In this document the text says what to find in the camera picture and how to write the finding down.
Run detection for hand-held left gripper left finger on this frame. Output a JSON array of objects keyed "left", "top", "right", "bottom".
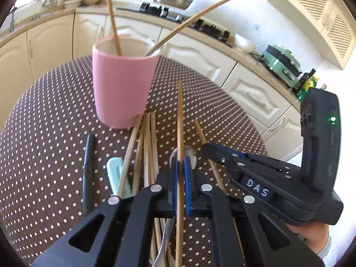
[{"left": 32, "top": 157, "right": 180, "bottom": 267}]

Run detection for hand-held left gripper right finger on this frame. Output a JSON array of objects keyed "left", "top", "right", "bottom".
[{"left": 184, "top": 156, "right": 326, "bottom": 267}]

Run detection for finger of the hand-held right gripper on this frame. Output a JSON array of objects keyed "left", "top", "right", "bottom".
[
  {"left": 222, "top": 148, "right": 303, "bottom": 179},
  {"left": 202, "top": 142, "right": 251, "bottom": 179}
]

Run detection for metal spoon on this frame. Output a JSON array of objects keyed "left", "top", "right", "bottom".
[{"left": 156, "top": 147, "right": 198, "bottom": 267}]

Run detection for mint green knife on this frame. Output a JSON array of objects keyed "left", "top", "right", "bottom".
[{"left": 106, "top": 157, "right": 132, "bottom": 199}]

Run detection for black handled utensil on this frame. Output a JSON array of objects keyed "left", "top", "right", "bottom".
[{"left": 82, "top": 134, "right": 95, "bottom": 216}]

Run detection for pink cup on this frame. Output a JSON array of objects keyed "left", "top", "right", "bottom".
[{"left": 92, "top": 35, "right": 161, "bottom": 130}]

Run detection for person's right forearm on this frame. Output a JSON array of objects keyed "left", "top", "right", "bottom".
[{"left": 317, "top": 235, "right": 334, "bottom": 260}]

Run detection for person's right hand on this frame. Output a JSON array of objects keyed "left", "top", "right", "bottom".
[{"left": 287, "top": 223, "right": 331, "bottom": 254}]

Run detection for green yellow bottle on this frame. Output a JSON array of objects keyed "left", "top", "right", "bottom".
[{"left": 292, "top": 68, "right": 327, "bottom": 102}]

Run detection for green countertop appliance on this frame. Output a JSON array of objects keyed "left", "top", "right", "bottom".
[{"left": 260, "top": 44, "right": 303, "bottom": 89}]

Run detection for white bowl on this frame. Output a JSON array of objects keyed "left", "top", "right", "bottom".
[{"left": 234, "top": 33, "right": 256, "bottom": 52}]

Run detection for black gas stove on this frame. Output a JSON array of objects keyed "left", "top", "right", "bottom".
[{"left": 115, "top": 2, "right": 234, "bottom": 48}]

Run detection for cream kitchen base cabinets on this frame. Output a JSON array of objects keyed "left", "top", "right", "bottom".
[{"left": 0, "top": 12, "right": 305, "bottom": 162}]

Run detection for beige kitchen countertop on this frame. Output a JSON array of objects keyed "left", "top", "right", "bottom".
[{"left": 0, "top": 6, "right": 303, "bottom": 109}]

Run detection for metal faucet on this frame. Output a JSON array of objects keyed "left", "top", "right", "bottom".
[{"left": 8, "top": 6, "right": 18, "bottom": 34}]

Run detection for cream lattice wall cabinet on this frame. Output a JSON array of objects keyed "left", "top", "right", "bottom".
[{"left": 268, "top": 0, "right": 356, "bottom": 70}]

